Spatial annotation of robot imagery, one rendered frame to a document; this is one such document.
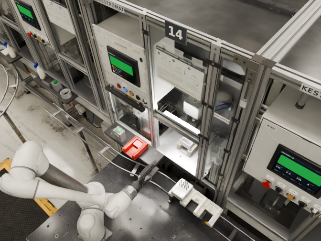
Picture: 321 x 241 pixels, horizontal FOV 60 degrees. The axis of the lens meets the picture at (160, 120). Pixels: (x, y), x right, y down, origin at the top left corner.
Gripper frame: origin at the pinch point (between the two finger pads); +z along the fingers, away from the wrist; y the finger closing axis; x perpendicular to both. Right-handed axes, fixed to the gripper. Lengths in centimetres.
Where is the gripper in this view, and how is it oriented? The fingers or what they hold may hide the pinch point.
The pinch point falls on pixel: (154, 167)
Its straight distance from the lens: 183.1
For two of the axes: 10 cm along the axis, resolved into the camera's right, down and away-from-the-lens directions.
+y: -0.4, -6.4, -7.6
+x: -7.6, -4.8, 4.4
